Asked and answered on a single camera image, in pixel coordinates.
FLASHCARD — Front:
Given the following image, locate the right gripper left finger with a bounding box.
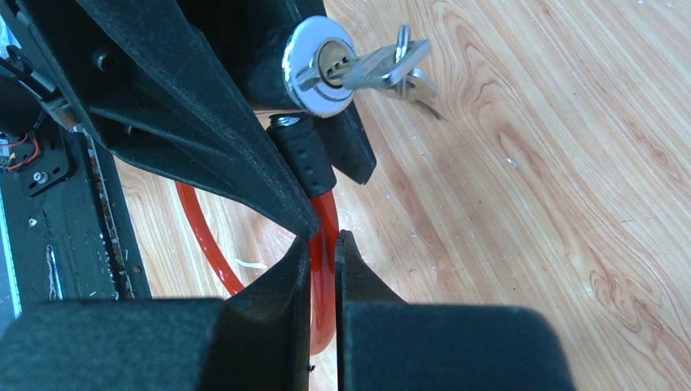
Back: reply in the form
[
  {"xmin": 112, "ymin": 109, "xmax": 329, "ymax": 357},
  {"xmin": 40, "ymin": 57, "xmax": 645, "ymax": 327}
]
[{"xmin": 1, "ymin": 239, "xmax": 310, "ymax": 390}]

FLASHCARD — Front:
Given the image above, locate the silver key with ring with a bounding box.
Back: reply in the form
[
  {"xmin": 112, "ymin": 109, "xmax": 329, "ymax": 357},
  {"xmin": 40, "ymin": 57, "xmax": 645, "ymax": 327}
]
[{"xmin": 327, "ymin": 24, "xmax": 444, "ymax": 121}]

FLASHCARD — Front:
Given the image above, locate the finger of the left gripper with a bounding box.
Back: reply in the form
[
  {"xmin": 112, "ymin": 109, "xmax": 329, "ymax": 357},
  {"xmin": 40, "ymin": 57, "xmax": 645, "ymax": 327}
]
[
  {"xmin": 178, "ymin": 1, "xmax": 376, "ymax": 184},
  {"xmin": 15, "ymin": 1, "xmax": 320, "ymax": 239}
]

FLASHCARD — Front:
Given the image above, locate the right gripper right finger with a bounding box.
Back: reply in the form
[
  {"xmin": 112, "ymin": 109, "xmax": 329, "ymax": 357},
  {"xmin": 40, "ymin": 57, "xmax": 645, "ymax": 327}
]
[{"xmin": 336, "ymin": 231, "xmax": 575, "ymax": 390}]

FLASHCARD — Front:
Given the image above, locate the red cable lock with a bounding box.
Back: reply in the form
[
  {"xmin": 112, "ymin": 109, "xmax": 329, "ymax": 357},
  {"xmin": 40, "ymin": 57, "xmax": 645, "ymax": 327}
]
[{"xmin": 175, "ymin": 15, "xmax": 360, "ymax": 356}]

